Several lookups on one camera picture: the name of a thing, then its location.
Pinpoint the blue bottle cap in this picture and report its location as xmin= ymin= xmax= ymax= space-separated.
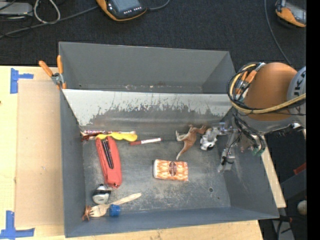
xmin=108 ymin=204 xmax=122 ymax=218

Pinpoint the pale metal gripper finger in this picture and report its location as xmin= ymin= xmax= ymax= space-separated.
xmin=210 ymin=122 xmax=234 ymax=137
xmin=216 ymin=149 xmax=236 ymax=174

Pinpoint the grey metal bin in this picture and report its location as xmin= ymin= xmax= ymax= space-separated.
xmin=57 ymin=41 xmax=280 ymax=238

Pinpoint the brown cardboard board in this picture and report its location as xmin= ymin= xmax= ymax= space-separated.
xmin=14 ymin=79 xmax=65 ymax=229

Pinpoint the yellow toy banana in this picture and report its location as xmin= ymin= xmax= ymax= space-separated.
xmin=94 ymin=131 xmax=139 ymax=143

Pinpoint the pink striped wrapper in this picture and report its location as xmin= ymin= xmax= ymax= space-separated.
xmin=80 ymin=129 xmax=121 ymax=142

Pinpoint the silver and black round gadget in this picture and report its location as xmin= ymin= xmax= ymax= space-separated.
xmin=91 ymin=183 xmax=112 ymax=205

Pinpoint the red and white marker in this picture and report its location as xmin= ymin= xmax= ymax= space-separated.
xmin=129 ymin=137 xmax=163 ymax=146

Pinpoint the brown toy horse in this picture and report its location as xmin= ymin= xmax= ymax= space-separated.
xmin=174 ymin=124 xmax=207 ymax=161

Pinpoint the pale wooden fork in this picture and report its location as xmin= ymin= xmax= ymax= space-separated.
xmin=89 ymin=192 xmax=143 ymax=219

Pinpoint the white and black toy car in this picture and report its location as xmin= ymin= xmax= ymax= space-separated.
xmin=199 ymin=131 xmax=219 ymax=152

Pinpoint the small orange toy animal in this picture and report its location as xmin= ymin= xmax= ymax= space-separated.
xmin=81 ymin=205 xmax=92 ymax=222

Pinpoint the orange patterned packet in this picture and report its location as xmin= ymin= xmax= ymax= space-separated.
xmin=152 ymin=158 xmax=189 ymax=182

